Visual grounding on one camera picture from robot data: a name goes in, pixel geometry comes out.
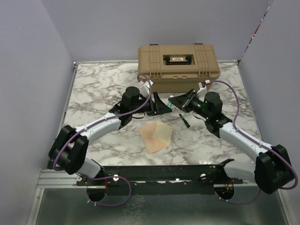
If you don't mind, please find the tan plastic toolbox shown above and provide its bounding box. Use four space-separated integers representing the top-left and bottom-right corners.
138 43 221 93

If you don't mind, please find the peach paper envelope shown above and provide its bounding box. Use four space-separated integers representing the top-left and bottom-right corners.
139 121 173 154

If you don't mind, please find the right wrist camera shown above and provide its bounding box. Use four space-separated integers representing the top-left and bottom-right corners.
197 80 210 97

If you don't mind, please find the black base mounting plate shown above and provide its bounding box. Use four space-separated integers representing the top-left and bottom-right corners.
75 163 242 196

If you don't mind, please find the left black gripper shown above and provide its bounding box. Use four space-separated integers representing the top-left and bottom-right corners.
131 92 173 117

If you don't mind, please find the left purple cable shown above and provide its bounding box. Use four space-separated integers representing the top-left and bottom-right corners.
52 74 155 207

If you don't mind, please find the black green marker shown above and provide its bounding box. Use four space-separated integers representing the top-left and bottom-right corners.
179 113 190 128

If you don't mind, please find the left aluminium rail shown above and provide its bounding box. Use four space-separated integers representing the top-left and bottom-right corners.
37 169 77 189

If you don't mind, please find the purple cable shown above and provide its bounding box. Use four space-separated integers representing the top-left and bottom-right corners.
52 74 155 207
210 80 299 206

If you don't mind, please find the white green glue stick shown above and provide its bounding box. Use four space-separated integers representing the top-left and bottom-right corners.
168 95 174 108

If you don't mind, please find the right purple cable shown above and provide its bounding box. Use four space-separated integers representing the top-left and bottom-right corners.
210 80 299 206

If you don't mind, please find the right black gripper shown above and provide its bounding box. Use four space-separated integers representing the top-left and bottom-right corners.
168 89 210 120

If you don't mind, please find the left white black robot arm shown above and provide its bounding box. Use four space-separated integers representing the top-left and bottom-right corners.
48 86 172 185

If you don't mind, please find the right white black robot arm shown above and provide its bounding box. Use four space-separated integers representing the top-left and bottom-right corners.
168 90 298 194

